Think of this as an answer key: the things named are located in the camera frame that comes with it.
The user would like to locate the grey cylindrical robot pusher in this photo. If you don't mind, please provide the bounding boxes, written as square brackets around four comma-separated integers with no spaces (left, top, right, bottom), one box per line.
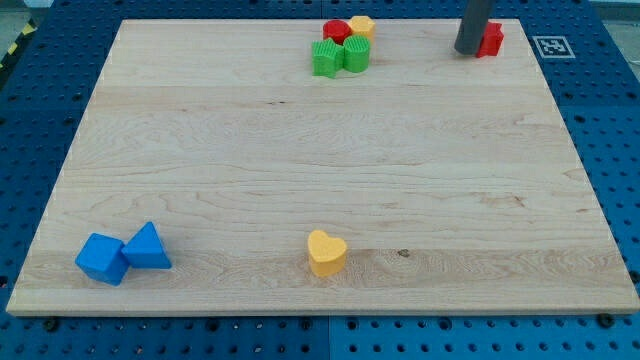
[454,0,496,56]

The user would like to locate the yellow heart block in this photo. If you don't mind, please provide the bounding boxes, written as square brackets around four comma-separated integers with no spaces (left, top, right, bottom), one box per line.
[307,230,348,277]

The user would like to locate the blue cube block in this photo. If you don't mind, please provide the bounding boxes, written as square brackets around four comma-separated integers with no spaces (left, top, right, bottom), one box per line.
[75,233,129,286]

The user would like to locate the green circle block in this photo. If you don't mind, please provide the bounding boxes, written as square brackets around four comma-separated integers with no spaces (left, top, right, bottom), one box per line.
[343,35,370,73]

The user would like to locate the yellow hexagon block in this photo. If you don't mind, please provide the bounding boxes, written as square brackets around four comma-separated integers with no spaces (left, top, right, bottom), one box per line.
[348,15,376,43]

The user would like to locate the red star block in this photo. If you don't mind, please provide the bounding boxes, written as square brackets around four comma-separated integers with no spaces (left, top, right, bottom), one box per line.
[475,22,504,58]

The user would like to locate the red circle block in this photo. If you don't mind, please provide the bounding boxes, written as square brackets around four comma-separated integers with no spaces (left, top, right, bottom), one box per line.
[322,19,352,45]

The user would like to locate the light wooden board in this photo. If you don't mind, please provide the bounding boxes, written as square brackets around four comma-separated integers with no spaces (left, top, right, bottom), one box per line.
[7,19,639,317]

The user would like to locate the green star block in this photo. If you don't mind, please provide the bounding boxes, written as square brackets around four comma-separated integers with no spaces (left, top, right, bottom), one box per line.
[311,38,344,78]

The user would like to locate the white fiducial marker tag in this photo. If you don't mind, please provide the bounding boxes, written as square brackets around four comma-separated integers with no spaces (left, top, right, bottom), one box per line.
[533,35,575,59]

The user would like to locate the blue triangle block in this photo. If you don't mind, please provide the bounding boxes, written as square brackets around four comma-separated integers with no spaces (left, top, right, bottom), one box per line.
[122,222,172,269]

